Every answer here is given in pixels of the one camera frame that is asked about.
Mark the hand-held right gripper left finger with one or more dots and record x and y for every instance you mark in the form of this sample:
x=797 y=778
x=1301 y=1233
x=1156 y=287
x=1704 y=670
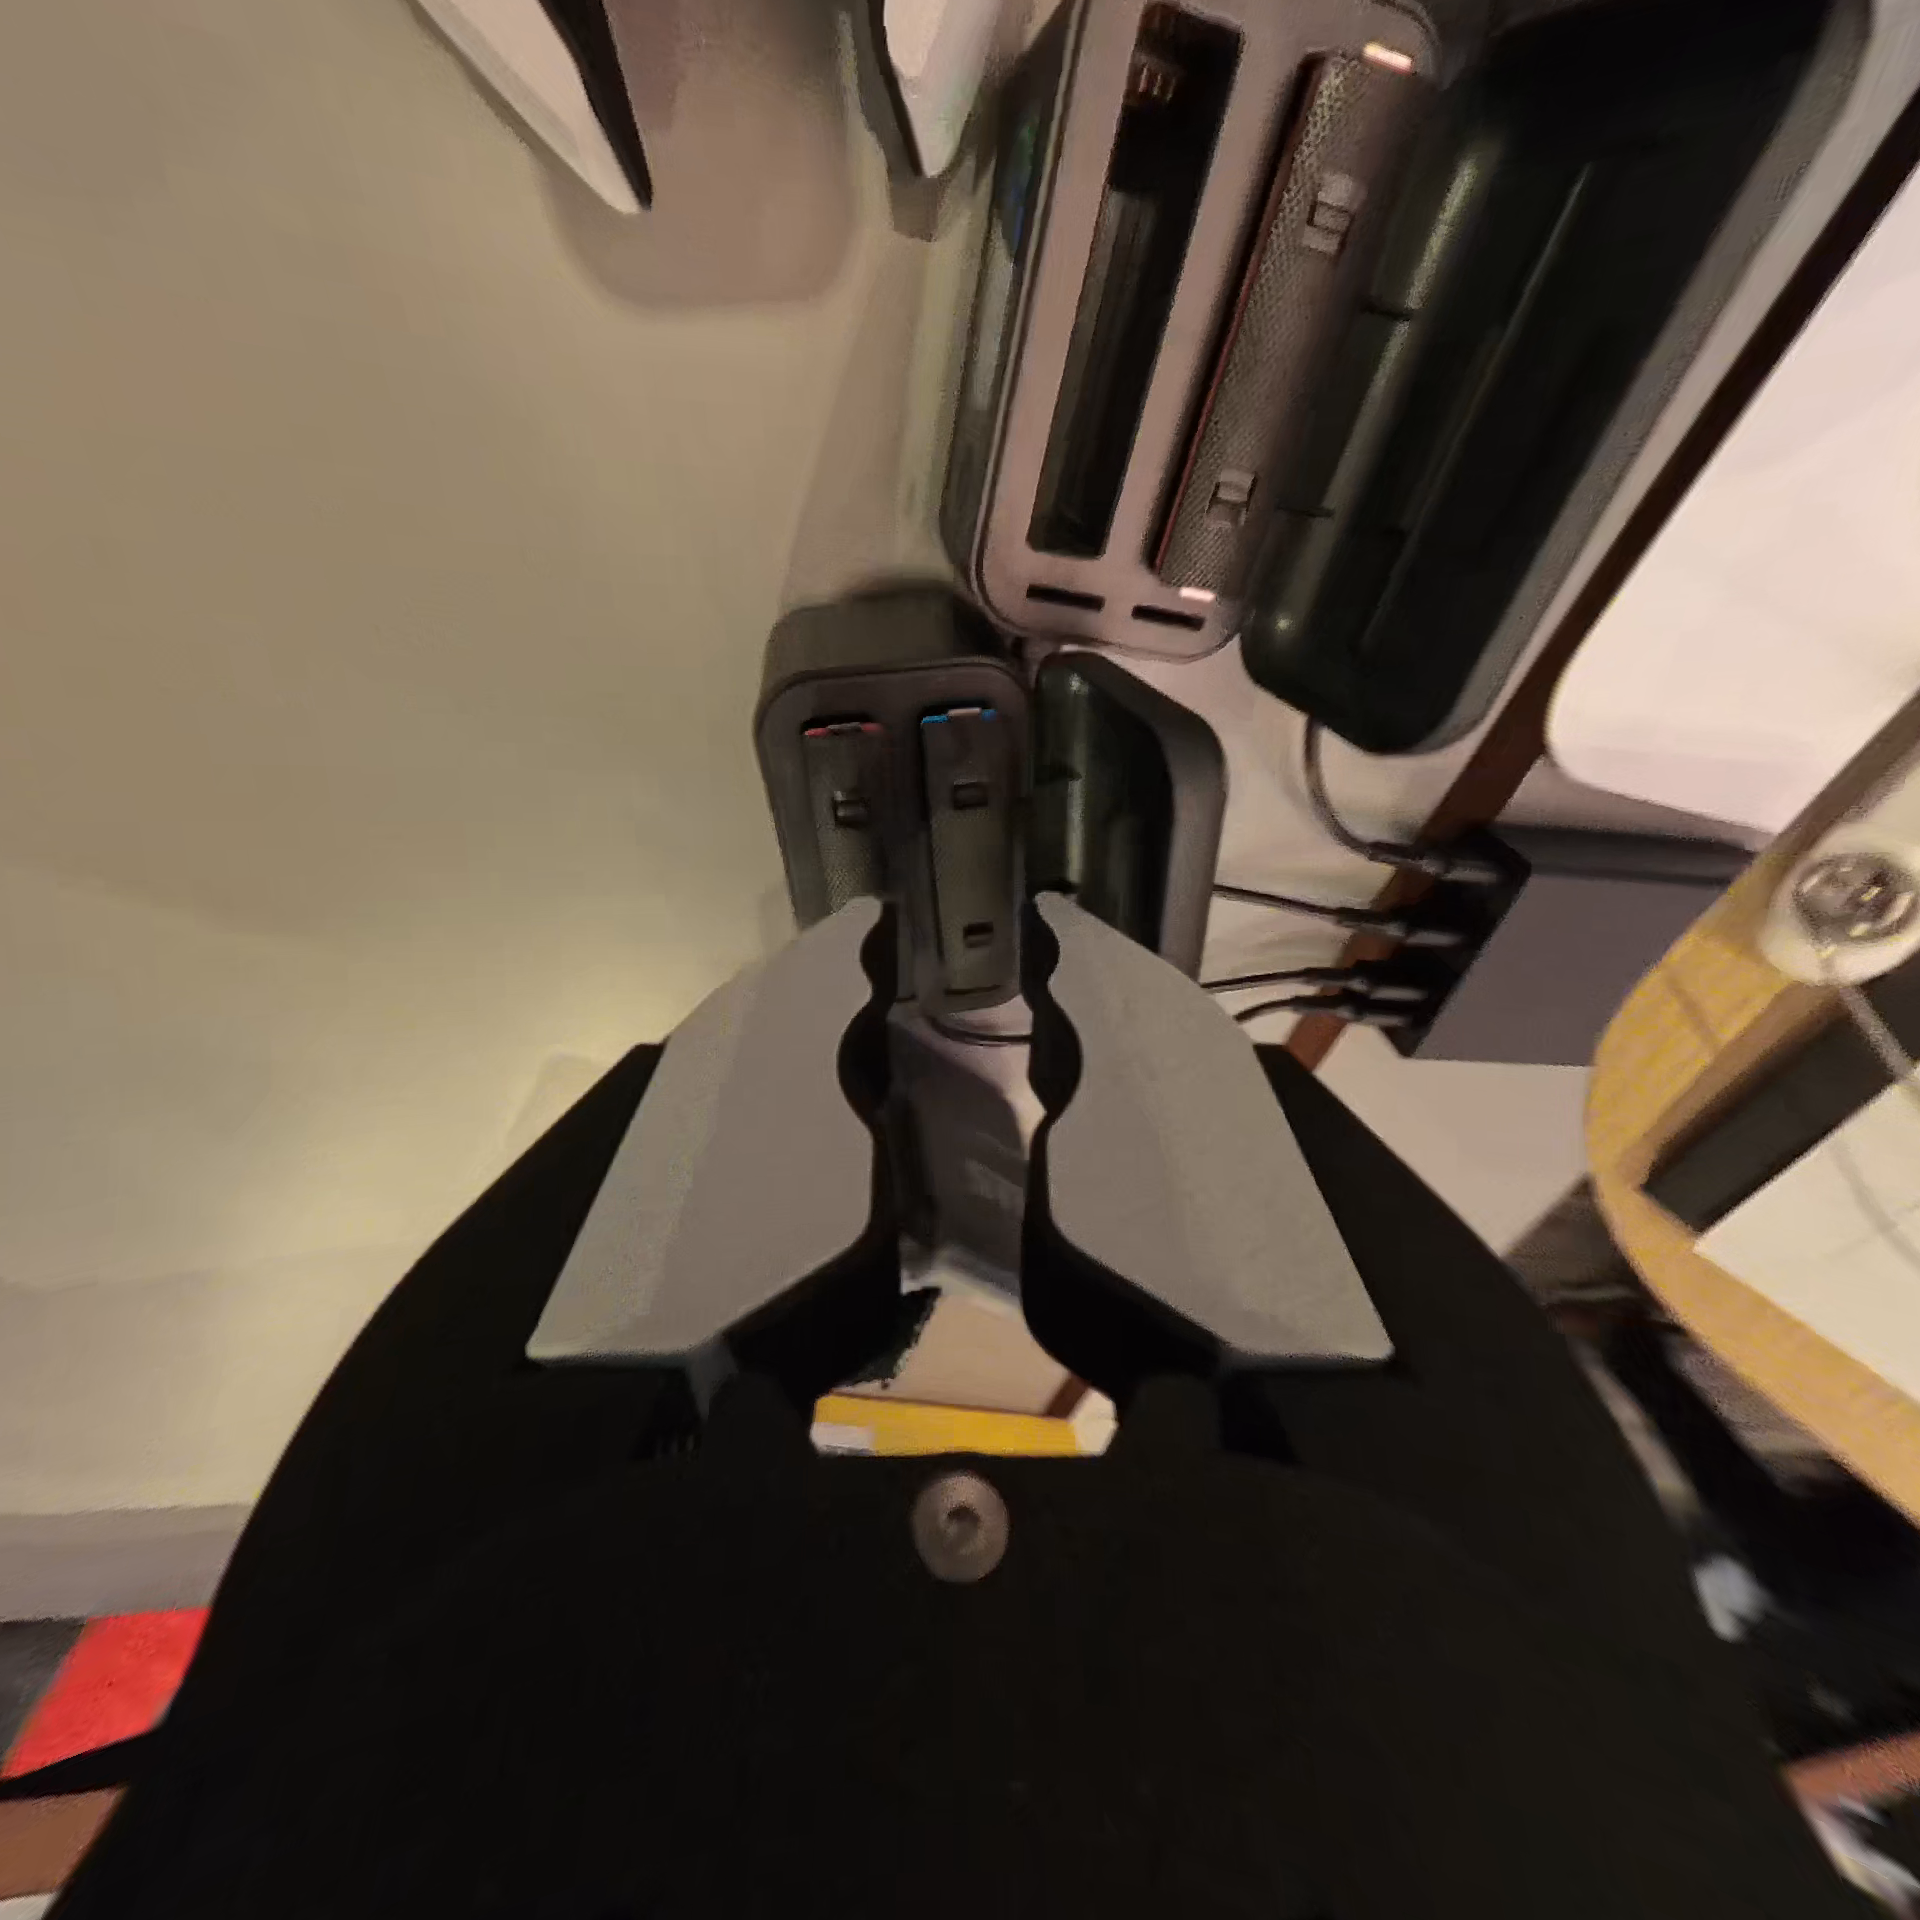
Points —
x=705 y=1203

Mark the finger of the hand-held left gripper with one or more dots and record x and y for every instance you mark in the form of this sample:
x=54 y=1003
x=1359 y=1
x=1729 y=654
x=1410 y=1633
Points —
x=559 y=75
x=950 y=61

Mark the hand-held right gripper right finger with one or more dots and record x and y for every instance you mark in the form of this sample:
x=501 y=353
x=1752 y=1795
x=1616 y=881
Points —
x=1201 y=1187

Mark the black camera battery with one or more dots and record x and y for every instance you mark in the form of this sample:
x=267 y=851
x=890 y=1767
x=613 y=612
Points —
x=1276 y=329
x=964 y=869
x=846 y=813

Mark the black battery charging case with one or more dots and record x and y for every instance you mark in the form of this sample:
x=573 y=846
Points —
x=1557 y=360
x=824 y=645

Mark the black multi-port power hub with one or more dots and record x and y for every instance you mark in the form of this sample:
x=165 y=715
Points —
x=1589 y=945

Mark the wooden sign board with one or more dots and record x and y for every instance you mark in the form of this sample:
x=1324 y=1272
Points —
x=1676 y=1138

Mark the white instruction sheet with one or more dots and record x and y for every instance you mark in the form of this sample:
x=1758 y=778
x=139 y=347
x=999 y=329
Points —
x=1833 y=1257

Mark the red blurred object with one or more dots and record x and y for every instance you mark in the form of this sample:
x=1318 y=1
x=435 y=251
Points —
x=94 y=1677

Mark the white stand base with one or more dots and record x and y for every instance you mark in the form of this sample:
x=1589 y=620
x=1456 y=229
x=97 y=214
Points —
x=1771 y=604

